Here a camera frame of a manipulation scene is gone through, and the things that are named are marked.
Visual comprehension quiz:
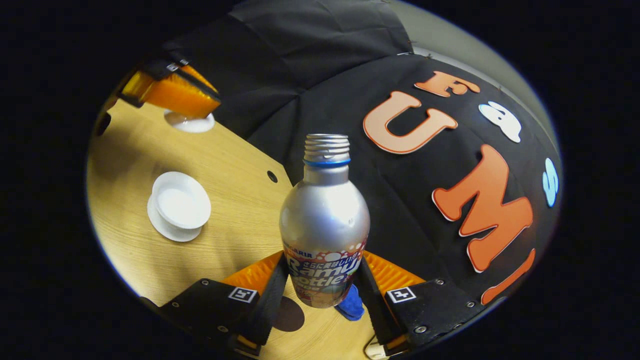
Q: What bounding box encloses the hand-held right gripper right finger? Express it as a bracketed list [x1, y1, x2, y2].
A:
[356, 251, 488, 357]

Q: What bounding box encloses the blue folded towel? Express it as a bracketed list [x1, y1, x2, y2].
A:
[334, 284, 366, 321]

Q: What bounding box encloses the white saucer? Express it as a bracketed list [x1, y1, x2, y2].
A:
[147, 194, 203, 243]

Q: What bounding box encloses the dark brown round coaster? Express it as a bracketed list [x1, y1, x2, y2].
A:
[272, 296, 306, 333]

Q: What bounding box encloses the white toaster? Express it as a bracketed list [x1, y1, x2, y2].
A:
[364, 335, 390, 360]

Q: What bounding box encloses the silver water bottle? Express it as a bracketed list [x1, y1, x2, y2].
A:
[279, 133, 371, 309]

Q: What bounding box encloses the white teacup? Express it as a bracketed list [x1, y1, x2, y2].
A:
[152, 171, 212, 230]

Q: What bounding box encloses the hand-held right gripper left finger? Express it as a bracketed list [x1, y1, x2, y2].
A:
[142, 251, 291, 357]

